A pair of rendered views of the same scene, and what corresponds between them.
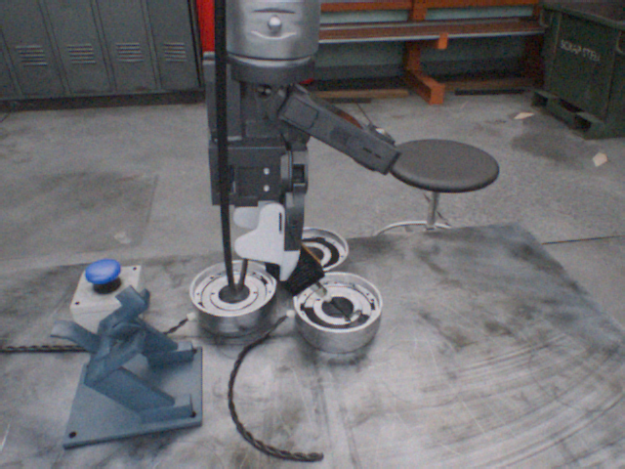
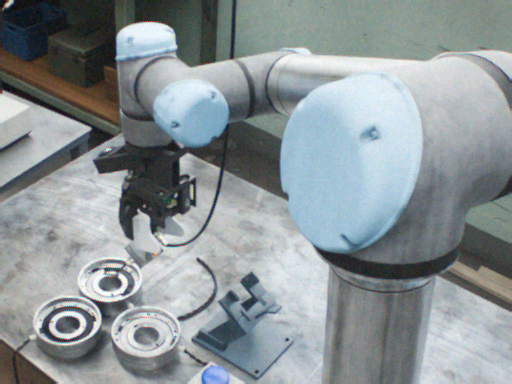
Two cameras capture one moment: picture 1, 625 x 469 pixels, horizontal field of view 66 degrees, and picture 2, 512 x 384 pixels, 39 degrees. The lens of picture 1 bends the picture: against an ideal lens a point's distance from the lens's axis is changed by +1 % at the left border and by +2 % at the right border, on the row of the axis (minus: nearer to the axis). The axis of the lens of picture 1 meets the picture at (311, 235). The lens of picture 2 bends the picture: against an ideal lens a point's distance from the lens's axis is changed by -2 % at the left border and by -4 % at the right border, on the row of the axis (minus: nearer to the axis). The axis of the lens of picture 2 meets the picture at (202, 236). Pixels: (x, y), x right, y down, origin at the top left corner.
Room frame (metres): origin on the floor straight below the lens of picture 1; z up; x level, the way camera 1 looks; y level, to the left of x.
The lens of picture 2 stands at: (0.91, 0.71, 1.66)
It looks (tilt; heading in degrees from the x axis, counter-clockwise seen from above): 40 degrees down; 227
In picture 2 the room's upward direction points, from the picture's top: 2 degrees clockwise
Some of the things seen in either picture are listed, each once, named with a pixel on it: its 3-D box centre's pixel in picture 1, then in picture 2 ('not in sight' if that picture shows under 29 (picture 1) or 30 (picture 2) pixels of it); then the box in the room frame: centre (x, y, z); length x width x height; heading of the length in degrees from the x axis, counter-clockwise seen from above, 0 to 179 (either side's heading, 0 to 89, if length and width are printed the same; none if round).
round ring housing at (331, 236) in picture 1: (310, 259); (68, 328); (0.53, 0.00, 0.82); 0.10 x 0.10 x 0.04
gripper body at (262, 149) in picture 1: (260, 129); (156, 175); (0.39, 0.04, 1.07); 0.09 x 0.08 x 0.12; 99
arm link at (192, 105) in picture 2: not in sight; (194, 99); (0.40, 0.13, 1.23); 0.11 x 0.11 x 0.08; 76
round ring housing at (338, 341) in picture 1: (337, 312); (110, 287); (0.43, -0.03, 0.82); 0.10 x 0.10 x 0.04
